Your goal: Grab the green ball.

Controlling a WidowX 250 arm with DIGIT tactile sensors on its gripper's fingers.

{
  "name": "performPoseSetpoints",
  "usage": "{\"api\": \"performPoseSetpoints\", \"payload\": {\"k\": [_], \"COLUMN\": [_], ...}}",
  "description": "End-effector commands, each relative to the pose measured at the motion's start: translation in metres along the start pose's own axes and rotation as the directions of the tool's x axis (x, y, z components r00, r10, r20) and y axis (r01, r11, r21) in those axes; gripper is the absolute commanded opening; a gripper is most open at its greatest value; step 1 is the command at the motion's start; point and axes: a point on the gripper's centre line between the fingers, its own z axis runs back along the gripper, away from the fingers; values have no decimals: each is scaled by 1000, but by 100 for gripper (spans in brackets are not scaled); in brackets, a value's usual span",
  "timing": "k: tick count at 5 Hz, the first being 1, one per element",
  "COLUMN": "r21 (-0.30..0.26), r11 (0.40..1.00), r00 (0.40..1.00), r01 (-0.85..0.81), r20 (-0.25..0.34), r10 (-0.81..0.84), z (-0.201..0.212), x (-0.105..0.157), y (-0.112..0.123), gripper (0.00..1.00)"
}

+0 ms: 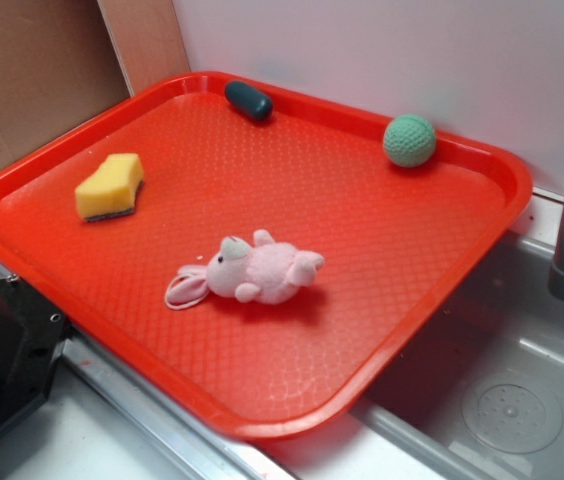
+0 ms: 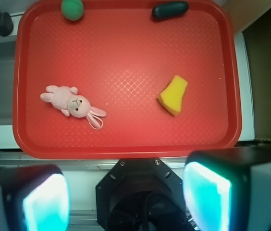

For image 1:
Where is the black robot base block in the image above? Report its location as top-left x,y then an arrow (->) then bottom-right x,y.
0,279 -> 68,436

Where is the green textured ball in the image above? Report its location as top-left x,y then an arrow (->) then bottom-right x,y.
383,114 -> 437,168

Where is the red plastic tray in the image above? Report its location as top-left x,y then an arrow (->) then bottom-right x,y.
0,72 -> 532,440

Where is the pink plush bunny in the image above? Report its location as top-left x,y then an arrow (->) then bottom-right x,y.
164,229 -> 325,310

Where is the dark teal capsule object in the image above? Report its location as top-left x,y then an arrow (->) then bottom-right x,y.
224,80 -> 274,121

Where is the yellow sponge with grey pad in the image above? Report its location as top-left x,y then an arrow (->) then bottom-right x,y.
74,153 -> 144,221

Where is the grey plastic sink basin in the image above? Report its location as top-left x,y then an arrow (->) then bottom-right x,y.
265,234 -> 564,479

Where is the brown cardboard panel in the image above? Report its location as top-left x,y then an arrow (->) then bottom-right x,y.
0,1 -> 189,170

